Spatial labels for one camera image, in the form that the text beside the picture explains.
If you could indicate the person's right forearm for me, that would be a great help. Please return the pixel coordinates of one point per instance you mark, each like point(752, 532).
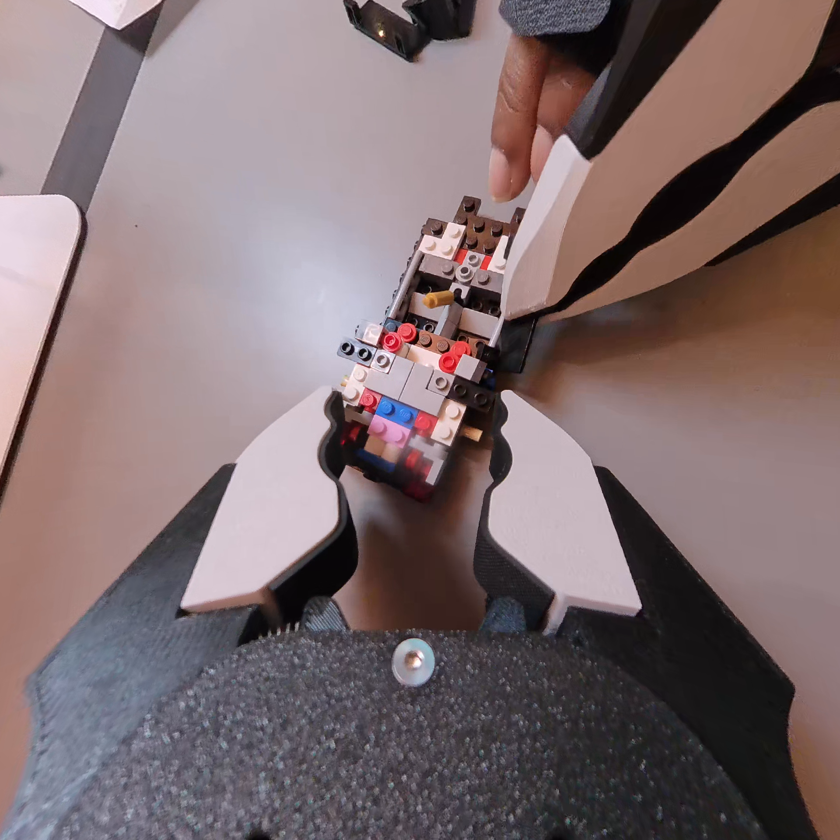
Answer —
point(558, 13)

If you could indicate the brick car model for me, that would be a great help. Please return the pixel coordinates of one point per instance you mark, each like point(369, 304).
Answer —
point(407, 381)

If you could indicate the person's right hand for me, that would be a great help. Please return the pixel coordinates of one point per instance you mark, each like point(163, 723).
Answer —
point(525, 105)

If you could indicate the white book stand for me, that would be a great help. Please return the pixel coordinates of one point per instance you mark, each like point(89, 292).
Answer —
point(33, 302)

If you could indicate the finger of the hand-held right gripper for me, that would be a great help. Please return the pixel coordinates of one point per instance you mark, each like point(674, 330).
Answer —
point(761, 53)
point(735, 210)

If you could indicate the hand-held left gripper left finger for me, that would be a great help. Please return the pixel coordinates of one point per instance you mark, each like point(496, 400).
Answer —
point(269, 525)

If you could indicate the black brick axle assembly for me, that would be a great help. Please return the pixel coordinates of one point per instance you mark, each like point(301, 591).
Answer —
point(394, 33)

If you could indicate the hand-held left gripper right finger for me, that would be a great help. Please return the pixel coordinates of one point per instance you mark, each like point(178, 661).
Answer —
point(558, 525)

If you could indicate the white numbered paper bag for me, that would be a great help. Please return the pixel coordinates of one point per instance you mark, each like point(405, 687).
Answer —
point(118, 11)

